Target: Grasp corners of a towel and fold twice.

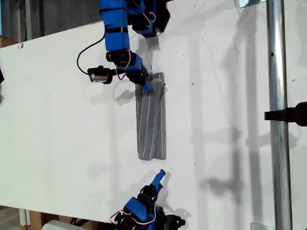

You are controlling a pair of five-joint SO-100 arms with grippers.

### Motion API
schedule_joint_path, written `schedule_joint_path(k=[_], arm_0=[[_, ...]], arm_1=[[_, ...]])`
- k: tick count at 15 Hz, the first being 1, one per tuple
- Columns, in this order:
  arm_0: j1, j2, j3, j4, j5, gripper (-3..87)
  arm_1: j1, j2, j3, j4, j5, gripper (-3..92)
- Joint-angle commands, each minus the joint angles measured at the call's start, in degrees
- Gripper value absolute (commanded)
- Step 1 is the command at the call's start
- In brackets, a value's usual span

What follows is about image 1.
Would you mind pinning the grey striped towel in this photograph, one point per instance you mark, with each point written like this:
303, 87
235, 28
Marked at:
151, 124

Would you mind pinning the white box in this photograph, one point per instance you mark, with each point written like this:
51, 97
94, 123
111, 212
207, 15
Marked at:
60, 225

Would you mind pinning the white table leg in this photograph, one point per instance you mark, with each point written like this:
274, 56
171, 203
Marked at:
24, 216

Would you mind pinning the brown cardboard box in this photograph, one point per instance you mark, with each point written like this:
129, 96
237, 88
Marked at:
7, 42

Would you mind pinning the black object at table edge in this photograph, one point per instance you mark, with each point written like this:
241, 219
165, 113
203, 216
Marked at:
1, 76

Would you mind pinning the black clamp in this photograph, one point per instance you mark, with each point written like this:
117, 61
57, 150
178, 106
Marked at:
287, 115

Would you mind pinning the short black camera stalk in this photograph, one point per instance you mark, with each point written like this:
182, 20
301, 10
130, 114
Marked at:
112, 74

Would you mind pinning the steel post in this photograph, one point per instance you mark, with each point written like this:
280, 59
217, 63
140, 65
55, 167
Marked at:
278, 72

